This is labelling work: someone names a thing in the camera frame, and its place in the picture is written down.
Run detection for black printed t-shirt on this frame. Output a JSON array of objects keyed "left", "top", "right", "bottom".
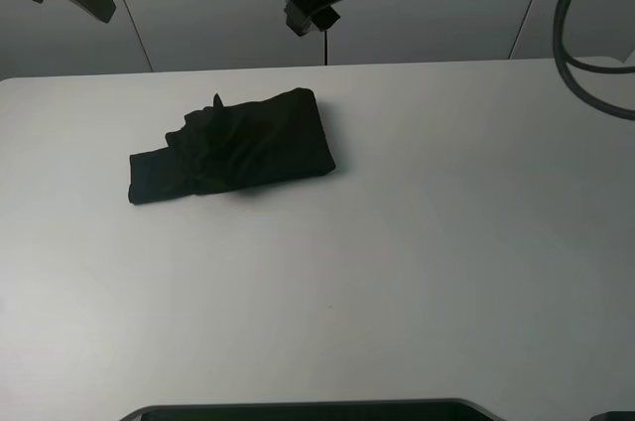
[{"left": 128, "top": 87, "right": 336, "bottom": 206}]

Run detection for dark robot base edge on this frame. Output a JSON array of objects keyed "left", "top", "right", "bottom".
[{"left": 124, "top": 398, "right": 499, "bottom": 421}]

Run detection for dark object bottom right corner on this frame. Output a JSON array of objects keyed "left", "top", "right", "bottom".
[{"left": 590, "top": 410, "right": 635, "bottom": 421}]

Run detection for right arm black cables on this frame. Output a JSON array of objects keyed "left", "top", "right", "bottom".
[{"left": 553, "top": 0, "right": 635, "bottom": 122}]

